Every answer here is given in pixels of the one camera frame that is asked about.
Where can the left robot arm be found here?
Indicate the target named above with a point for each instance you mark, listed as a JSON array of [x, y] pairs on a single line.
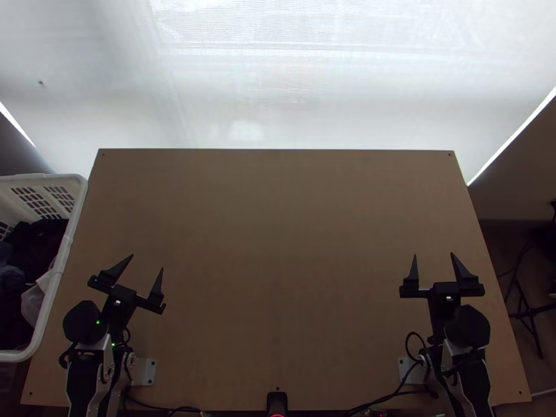
[[84, 325]]

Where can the black tripod stand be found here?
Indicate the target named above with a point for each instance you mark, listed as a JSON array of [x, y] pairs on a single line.
[[531, 330]]

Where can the heap of clothes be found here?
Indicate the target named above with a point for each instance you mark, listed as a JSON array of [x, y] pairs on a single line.
[[39, 243]]

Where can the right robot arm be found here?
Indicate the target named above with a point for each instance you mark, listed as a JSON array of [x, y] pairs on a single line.
[[469, 331]]

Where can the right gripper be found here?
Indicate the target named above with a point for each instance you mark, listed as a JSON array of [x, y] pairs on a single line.
[[445, 299]]

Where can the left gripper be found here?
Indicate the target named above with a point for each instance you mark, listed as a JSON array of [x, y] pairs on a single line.
[[122, 299]]

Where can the white laundry basket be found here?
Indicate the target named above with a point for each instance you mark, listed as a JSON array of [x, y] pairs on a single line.
[[43, 179]]

